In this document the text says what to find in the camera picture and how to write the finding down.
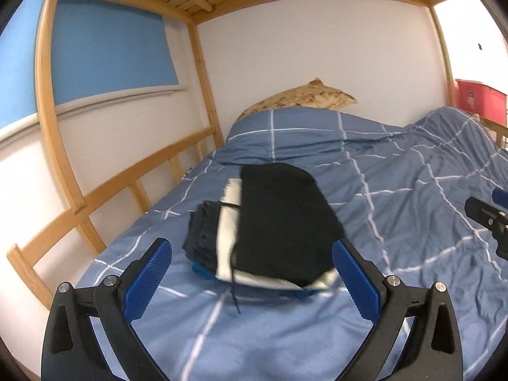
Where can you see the wooden bunk bed frame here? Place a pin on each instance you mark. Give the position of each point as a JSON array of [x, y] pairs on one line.
[[68, 189]]

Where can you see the red plastic storage box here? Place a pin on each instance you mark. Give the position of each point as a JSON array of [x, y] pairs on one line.
[[479, 98]]

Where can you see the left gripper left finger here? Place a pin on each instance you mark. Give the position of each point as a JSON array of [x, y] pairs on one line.
[[71, 350]]

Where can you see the beige patterned pillow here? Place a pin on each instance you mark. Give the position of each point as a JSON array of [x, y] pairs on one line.
[[315, 94]]

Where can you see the blue window blind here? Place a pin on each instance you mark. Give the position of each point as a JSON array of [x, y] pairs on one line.
[[97, 48]]

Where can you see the black pants with orange paw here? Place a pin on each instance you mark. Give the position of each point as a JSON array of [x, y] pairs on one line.
[[286, 227]]

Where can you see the dark navy folded garment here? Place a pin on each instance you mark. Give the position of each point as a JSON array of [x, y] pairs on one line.
[[200, 245]]

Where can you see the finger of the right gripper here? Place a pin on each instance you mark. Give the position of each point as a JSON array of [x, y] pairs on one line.
[[500, 196], [486, 215]]

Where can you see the blue checked duvet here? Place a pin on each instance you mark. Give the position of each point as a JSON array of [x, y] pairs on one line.
[[252, 294]]

